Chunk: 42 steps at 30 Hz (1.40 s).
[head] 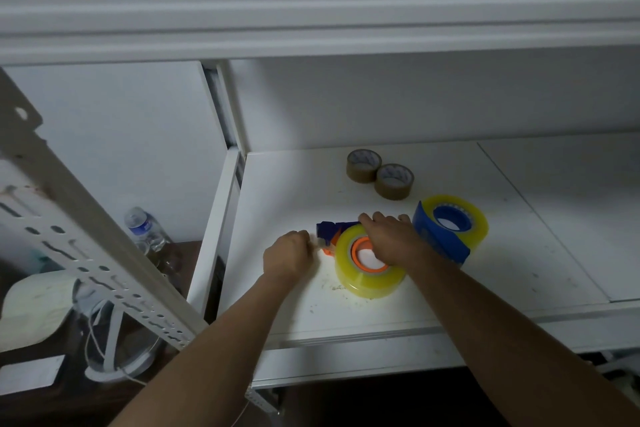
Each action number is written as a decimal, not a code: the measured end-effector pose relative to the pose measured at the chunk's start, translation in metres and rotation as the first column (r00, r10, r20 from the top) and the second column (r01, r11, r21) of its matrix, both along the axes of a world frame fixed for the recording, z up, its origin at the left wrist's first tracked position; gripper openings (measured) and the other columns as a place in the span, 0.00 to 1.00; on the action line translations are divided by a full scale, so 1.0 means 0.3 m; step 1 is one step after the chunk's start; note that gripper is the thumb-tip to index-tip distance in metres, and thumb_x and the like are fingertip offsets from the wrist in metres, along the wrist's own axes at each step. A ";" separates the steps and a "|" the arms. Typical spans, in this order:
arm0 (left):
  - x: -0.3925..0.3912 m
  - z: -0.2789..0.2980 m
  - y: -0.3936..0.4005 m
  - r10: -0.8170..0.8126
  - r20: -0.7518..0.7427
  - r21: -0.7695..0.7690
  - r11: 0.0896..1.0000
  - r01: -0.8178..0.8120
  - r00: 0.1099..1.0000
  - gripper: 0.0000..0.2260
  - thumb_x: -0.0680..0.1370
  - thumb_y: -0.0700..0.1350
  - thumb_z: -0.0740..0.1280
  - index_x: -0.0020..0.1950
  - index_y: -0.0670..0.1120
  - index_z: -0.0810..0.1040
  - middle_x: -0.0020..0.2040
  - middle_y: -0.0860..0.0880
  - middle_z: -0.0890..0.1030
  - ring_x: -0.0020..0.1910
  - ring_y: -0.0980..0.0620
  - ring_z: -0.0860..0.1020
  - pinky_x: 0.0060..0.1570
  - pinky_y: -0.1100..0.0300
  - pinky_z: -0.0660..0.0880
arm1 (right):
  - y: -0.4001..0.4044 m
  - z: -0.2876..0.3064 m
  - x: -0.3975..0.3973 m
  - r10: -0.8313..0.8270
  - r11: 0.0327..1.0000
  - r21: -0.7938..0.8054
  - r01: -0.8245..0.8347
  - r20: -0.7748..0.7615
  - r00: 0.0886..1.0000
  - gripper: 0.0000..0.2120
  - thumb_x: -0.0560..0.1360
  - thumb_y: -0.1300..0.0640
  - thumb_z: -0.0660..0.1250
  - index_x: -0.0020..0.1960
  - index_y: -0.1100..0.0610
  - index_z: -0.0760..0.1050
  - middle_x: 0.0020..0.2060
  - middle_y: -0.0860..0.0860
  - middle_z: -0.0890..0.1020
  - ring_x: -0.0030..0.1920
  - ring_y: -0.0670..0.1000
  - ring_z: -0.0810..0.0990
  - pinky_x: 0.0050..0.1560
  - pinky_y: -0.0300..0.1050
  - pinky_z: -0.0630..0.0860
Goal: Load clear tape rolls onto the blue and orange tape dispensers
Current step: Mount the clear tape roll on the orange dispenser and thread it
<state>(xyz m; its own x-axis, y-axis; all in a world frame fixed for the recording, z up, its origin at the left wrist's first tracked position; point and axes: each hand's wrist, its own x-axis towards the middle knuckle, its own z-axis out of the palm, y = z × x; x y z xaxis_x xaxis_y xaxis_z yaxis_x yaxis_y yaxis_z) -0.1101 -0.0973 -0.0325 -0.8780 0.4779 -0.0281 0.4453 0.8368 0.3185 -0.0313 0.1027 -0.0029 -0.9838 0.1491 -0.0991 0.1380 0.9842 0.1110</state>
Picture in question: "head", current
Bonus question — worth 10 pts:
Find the person's right hand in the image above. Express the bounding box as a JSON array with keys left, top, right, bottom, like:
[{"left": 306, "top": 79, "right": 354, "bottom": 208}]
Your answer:
[{"left": 357, "top": 211, "right": 441, "bottom": 272}]

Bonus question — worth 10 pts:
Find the person's left hand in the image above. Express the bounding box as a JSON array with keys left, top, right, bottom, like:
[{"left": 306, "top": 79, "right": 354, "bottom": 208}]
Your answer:
[{"left": 262, "top": 230, "right": 316, "bottom": 285}]

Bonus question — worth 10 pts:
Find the large brown tape roll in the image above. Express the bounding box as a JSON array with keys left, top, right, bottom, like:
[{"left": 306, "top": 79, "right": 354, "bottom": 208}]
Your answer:
[{"left": 374, "top": 163, "right": 416, "bottom": 201}]

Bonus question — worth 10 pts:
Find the orange and blue tape dispenser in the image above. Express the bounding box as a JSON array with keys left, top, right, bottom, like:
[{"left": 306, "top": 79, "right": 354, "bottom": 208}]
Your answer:
[{"left": 315, "top": 220, "right": 391, "bottom": 275}]

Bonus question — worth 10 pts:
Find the yellow tape roll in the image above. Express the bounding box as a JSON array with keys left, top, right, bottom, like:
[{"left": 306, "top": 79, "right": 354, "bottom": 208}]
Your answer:
[
  {"left": 333, "top": 224, "right": 407, "bottom": 300},
  {"left": 422, "top": 194, "right": 490, "bottom": 250}
]

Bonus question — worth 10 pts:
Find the small brown tape roll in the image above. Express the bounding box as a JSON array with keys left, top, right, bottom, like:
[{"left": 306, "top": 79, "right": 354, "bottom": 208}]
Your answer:
[{"left": 345, "top": 149, "right": 383, "bottom": 185}]

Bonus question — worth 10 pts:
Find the person's right forearm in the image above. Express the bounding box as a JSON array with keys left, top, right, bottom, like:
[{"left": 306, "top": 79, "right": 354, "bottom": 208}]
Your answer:
[{"left": 409, "top": 254, "right": 640, "bottom": 427}]

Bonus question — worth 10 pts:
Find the person's left forearm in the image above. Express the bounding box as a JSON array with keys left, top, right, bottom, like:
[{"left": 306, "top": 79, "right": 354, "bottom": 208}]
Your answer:
[{"left": 109, "top": 274, "right": 296, "bottom": 427}]

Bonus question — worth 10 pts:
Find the white metal shelf rack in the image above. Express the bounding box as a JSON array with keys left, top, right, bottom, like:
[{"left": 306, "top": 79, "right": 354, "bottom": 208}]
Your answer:
[{"left": 0, "top": 0, "right": 640, "bottom": 415}]

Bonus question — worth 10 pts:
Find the clear plastic water bottle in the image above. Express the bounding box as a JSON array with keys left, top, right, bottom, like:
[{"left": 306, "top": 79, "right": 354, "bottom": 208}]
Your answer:
[{"left": 123, "top": 206, "right": 169, "bottom": 254}]

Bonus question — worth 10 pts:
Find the white crumpled cloth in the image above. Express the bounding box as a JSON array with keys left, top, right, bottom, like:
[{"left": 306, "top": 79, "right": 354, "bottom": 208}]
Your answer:
[{"left": 73, "top": 281, "right": 109, "bottom": 318}]

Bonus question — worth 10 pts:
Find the cream paper sheet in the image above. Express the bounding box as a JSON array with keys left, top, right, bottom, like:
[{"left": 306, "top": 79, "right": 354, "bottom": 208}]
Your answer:
[{"left": 0, "top": 271, "right": 81, "bottom": 354}]

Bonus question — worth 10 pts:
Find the white card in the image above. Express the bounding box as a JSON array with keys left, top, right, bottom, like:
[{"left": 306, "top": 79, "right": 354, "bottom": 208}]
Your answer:
[{"left": 0, "top": 354, "right": 67, "bottom": 396}]

